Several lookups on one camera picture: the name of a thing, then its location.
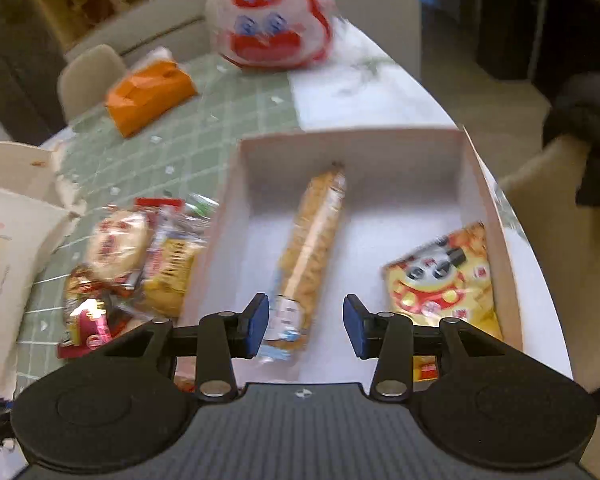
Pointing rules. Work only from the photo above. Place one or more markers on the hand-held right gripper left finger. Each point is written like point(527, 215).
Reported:
point(257, 325)

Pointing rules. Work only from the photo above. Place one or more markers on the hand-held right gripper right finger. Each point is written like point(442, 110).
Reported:
point(353, 327)

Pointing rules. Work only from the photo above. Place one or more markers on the long tan snack bar packet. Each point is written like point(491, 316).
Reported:
point(310, 240)

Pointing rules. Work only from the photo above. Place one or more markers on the white cardboard box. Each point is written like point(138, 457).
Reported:
point(380, 230)

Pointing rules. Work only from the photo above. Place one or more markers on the yellow cartoon snack packet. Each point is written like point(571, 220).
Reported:
point(440, 285)

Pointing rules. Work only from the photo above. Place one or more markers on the yellow-brown biscuit packet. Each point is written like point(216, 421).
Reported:
point(170, 280)

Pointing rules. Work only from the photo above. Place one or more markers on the clear green snack packet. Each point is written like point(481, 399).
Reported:
point(200, 215)

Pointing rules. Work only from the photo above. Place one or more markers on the red and white snack packet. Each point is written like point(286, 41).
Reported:
point(157, 210)

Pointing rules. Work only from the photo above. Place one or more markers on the red and gold snack packet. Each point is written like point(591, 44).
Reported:
point(87, 310)

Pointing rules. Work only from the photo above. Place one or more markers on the beige chair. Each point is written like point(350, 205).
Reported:
point(90, 80)
point(545, 240)

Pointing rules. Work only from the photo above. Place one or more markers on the orange tissue pack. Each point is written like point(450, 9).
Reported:
point(147, 92)

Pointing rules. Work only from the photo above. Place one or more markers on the cream cartoon printed bag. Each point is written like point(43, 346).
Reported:
point(10, 240)

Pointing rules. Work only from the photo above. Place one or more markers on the dark cloth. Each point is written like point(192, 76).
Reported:
point(585, 125)

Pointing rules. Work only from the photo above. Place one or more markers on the white red rabbit bag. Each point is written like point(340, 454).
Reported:
point(270, 15)

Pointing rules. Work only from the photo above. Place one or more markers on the dark cabinet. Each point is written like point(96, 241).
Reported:
point(540, 15)

